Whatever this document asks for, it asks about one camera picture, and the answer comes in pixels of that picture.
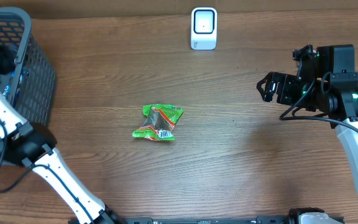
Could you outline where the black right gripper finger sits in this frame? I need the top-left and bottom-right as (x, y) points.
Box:
(257, 85), (277, 102)
(257, 72), (281, 89)

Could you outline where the green snack packet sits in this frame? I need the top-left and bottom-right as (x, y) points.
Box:
(132, 104), (184, 141)

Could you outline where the blue Oreo cookie pack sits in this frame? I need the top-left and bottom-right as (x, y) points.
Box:
(2, 69), (29, 105)

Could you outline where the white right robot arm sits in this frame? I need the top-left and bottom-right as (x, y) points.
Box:
(256, 44), (358, 196)

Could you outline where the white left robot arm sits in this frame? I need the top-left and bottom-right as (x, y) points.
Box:
(0, 45), (125, 223)

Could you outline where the white barcode scanner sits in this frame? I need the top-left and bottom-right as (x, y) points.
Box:
(190, 7), (218, 50)

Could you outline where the grey plastic mesh basket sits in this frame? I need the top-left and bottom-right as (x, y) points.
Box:
(0, 7), (57, 128)

